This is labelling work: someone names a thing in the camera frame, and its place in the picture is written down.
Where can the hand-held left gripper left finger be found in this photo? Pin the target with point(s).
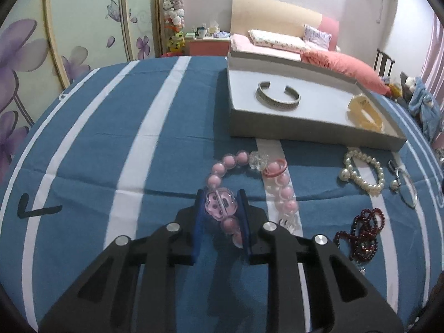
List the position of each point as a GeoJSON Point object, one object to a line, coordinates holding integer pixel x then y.
{"type": "Point", "coordinates": [199, 230]}

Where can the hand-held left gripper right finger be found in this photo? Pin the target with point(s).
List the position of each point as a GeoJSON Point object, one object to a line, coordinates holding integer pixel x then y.
{"type": "Point", "coordinates": [244, 230]}

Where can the yellow bangle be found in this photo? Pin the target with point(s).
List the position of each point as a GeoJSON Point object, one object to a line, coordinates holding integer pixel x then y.
{"type": "Point", "coordinates": [367, 118]}

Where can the dark wooden chair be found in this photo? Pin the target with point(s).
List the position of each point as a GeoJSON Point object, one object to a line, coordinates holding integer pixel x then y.
{"type": "Point", "coordinates": [380, 62]}

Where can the purple pillow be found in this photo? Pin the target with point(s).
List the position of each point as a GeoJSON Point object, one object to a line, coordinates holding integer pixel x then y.
{"type": "Point", "coordinates": [317, 36]}

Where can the thin silver bangle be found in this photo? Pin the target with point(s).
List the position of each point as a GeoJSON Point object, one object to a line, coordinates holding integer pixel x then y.
{"type": "Point", "coordinates": [413, 197]}

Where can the white floral pillow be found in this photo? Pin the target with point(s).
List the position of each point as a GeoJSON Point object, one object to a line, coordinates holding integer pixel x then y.
{"type": "Point", "coordinates": [277, 40]}

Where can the folded pink quilt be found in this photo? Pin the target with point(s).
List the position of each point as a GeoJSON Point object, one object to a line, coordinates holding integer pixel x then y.
{"type": "Point", "coordinates": [340, 64]}

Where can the wardrobe with flower doors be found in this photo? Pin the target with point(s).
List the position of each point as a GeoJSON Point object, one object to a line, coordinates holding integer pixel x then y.
{"type": "Point", "coordinates": [86, 24]}

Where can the pink curtain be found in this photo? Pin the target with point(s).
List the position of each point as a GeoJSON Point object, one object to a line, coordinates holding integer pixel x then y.
{"type": "Point", "coordinates": [437, 59]}

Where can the pile of blue clothes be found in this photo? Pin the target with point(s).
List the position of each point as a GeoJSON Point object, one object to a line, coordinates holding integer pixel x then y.
{"type": "Point", "coordinates": [421, 104]}

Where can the tissue box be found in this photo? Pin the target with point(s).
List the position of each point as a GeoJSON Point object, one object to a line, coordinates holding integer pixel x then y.
{"type": "Point", "coordinates": [215, 26]}

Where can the mug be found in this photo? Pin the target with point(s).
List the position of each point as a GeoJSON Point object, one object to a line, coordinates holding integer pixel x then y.
{"type": "Point", "coordinates": [202, 33]}

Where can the clear tube of plush toys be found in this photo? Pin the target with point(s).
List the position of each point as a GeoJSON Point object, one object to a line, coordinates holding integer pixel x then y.
{"type": "Point", "coordinates": [173, 7]}

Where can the beige pink headboard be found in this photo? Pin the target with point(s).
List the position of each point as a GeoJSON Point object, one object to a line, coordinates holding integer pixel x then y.
{"type": "Point", "coordinates": [270, 17]}

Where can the colourful toys on chair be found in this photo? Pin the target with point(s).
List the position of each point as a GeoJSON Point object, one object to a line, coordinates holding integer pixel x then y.
{"type": "Point", "coordinates": [393, 88]}

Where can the pink white nightstand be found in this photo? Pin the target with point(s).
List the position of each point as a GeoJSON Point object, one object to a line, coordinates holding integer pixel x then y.
{"type": "Point", "coordinates": [208, 47]}

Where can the grey jewelry tray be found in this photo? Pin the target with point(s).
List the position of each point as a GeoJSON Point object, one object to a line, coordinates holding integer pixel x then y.
{"type": "Point", "coordinates": [249, 92]}

